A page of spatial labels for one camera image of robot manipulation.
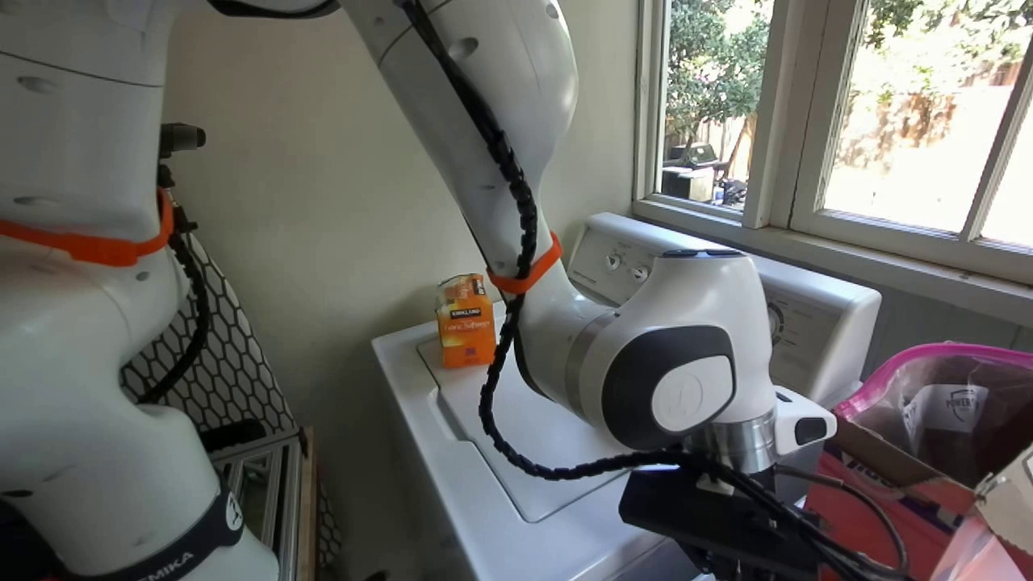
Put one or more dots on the orange Kirkland dryer sheet box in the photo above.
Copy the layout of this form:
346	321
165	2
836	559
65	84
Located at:
467	328

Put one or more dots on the black camera on stand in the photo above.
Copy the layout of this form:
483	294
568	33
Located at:
182	135

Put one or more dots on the white washing machine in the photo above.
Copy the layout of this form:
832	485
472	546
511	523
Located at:
452	453

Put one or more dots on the aluminium frame rail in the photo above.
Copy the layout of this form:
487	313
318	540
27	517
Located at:
291	503

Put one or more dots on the small washer knob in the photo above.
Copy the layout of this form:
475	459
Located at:
642	275
616	262

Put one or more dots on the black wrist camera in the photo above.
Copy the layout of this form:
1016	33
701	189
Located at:
713	521

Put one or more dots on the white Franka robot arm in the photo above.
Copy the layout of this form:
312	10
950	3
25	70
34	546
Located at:
647	325

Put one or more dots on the white window frame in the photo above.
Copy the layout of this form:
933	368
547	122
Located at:
786	117

